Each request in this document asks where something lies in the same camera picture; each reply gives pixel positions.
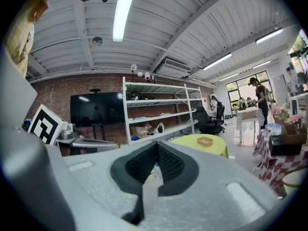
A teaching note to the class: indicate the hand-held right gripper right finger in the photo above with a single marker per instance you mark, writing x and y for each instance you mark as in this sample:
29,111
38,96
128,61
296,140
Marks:
176,170

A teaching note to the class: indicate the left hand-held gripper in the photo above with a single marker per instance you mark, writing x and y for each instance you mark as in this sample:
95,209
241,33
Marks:
44,125

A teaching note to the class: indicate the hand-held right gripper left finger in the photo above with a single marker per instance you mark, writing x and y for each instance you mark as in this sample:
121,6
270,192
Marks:
134,168

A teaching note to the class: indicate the tan rectangular tray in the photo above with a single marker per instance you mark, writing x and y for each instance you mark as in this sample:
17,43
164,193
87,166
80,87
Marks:
205,142

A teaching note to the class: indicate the round table with yellow cloth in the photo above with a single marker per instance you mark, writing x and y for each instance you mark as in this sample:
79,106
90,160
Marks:
187,141

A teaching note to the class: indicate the white bag with black contents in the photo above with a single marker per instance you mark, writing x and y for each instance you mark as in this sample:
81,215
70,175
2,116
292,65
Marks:
160,127

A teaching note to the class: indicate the black television stand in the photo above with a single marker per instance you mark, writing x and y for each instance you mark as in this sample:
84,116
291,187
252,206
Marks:
98,131

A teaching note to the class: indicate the black television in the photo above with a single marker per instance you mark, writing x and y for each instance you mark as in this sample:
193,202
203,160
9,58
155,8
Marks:
96,109

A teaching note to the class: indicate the black office chair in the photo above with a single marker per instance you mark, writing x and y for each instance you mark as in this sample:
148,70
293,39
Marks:
204,121
221,112

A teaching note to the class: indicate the white metal shelving unit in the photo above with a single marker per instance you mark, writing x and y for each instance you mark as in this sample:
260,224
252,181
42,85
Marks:
154,101

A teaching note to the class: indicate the yellow plaid shirt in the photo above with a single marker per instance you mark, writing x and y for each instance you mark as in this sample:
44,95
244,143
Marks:
21,40

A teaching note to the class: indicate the white rectangular table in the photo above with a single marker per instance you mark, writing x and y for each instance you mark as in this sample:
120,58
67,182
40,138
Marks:
247,115

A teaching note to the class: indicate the large window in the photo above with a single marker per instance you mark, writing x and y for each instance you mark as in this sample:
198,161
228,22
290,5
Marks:
232,90

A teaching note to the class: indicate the red white checkered tablecloth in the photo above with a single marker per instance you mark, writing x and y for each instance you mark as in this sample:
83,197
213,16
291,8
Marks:
276,167

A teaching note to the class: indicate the white ceiling air conditioner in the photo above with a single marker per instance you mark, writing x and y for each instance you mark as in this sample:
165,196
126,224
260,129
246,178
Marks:
173,68

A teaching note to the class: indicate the light blue plate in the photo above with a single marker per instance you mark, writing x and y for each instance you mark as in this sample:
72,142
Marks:
273,128

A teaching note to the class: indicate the long ceiling light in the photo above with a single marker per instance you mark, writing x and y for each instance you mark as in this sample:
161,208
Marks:
216,61
269,35
229,77
121,13
261,64

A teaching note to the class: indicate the black open box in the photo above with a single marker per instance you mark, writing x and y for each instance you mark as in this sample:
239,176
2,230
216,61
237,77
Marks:
285,147

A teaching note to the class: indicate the bouquet of pale flowers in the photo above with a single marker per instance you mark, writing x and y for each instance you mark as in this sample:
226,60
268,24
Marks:
280,113

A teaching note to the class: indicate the brown cardboard box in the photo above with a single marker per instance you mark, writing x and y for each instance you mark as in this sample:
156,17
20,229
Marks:
294,132

